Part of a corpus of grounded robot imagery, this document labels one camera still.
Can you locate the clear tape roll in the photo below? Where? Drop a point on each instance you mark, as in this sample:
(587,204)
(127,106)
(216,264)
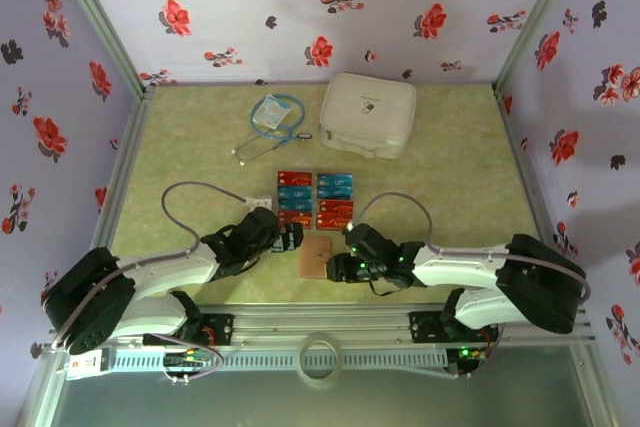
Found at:
(302,362)

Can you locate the blue stethoscope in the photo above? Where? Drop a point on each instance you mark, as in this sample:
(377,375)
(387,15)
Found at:
(274,138)

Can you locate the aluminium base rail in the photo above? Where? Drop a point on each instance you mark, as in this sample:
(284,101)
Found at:
(320,319)

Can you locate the blue VIP card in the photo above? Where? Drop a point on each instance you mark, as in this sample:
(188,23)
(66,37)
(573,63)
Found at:
(296,192)
(335,193)
(296,204)
(335,179)

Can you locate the white blue plastic packet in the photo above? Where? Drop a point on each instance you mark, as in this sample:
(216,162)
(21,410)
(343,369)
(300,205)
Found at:
(272,111)

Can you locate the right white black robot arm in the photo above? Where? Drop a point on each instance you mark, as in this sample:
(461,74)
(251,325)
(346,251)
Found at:
(460,267)

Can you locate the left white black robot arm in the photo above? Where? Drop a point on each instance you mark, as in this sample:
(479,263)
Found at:
(165,272)

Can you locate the aluminium frame post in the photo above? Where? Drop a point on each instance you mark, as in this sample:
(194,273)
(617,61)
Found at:
(95,17)
(540,17)

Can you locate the white medical pouch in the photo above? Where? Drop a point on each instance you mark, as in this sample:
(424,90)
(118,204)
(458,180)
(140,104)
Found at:
(367,114)

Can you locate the white labelled power box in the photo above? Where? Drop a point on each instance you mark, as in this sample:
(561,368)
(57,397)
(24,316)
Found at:
(87,364)

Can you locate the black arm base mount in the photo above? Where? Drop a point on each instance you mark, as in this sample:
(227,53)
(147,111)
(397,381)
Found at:
(425,327)
(220,329)

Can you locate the red and blue packets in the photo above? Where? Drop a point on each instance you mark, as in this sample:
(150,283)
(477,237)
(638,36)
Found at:
(315,197)

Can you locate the green circuit board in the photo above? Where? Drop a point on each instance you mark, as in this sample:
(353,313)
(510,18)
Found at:
(467,354)
(187,360)

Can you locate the aluminium table edge rail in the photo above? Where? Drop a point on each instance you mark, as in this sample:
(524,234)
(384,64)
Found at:
(125,157)
(530,187)

